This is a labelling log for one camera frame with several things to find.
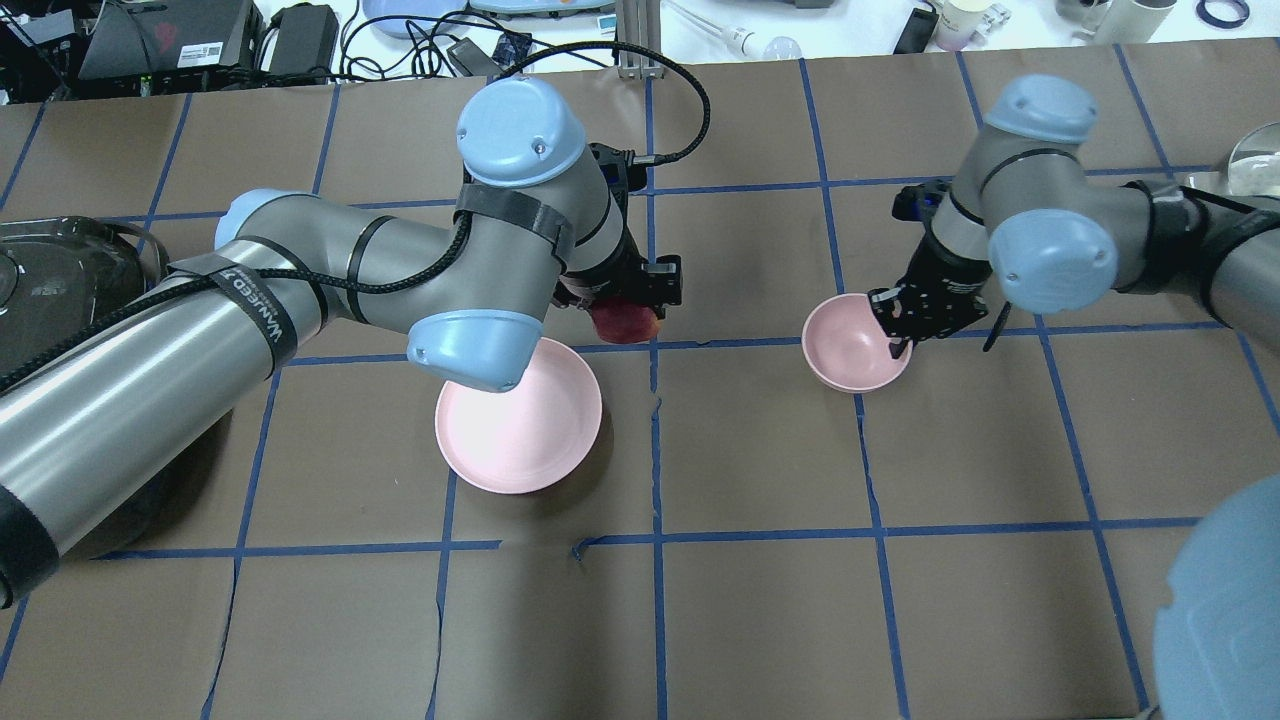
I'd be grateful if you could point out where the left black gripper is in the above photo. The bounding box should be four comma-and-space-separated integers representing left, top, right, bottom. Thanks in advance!
556, 231, 684, 319

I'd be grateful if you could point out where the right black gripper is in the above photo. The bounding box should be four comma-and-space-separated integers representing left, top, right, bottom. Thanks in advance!
868, 231, 1012, 361

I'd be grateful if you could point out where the red apple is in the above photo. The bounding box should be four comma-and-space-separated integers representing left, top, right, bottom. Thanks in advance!
588, 296, 663, 345

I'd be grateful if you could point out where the pink bowl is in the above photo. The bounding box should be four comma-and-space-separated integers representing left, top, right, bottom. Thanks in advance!
800, 293, 913, 393

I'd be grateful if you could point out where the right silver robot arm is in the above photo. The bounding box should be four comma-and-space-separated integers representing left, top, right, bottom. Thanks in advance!
869, 74, 1279, 719

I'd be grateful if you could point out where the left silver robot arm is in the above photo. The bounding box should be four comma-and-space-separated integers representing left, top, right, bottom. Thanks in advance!
3, 73, 710, 607

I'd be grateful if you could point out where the pink plate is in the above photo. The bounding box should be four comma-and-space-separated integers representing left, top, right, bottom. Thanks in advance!
434, 338, 604, 495

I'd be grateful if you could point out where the light blue plate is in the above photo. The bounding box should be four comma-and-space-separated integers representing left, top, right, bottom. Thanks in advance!
361, 0, 468, 40

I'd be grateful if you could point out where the light bulb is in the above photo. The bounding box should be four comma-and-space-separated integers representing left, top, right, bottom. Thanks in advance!
660, 1, 804, 61

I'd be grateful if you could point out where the steel steamer pot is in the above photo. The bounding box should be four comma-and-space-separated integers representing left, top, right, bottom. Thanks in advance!
1224, 120, 1279, 199

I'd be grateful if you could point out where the black power adapter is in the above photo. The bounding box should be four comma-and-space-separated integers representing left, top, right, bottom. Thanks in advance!
266, 3, 338, 86

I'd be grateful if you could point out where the black laptop computer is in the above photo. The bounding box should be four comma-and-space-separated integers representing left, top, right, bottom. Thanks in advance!
79, 1, 264, 81

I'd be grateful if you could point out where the aluminium frame post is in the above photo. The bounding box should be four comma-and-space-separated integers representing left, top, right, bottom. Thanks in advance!
614, 0, 666, 79

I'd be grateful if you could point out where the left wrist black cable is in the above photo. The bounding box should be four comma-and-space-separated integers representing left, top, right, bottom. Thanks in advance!
490, 42, 710, 167

